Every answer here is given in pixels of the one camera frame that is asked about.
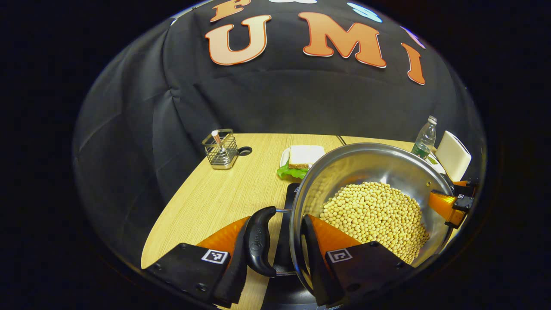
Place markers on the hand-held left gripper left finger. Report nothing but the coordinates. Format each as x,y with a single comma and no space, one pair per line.
234,275

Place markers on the white toaster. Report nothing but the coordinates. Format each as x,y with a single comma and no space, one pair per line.
454,155

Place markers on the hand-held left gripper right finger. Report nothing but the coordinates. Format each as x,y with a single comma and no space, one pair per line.
318,267

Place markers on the clear plastic water bottle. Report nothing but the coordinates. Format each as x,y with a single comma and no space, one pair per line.
425,137

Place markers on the sandwich with lettuce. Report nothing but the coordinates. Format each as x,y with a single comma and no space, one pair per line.
305,156

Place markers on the small stick in holder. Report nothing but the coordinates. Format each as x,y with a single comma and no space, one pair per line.
216,137

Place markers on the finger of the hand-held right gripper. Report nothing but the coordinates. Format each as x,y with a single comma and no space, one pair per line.
443,204
467,184

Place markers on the pile of yellow soybeans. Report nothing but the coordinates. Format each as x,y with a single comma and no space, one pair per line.
374,215

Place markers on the black table grommet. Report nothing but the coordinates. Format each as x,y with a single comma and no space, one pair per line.
244,150

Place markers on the black induction cooktop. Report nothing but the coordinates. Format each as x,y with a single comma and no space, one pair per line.
284,245

